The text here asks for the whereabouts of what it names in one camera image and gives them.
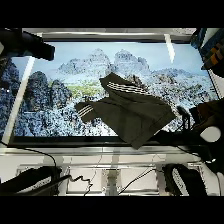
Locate olive striped pants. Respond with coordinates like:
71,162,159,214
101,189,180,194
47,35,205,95
74,72,178,150

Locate blue garment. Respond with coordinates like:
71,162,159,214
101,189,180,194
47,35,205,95
190,28,208,50

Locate dark checked garment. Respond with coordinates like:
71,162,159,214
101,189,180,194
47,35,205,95
200,35,224,78

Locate black cable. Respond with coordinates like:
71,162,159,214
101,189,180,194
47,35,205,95
68,173,95,196
0,140,60,169
117,165,158,195

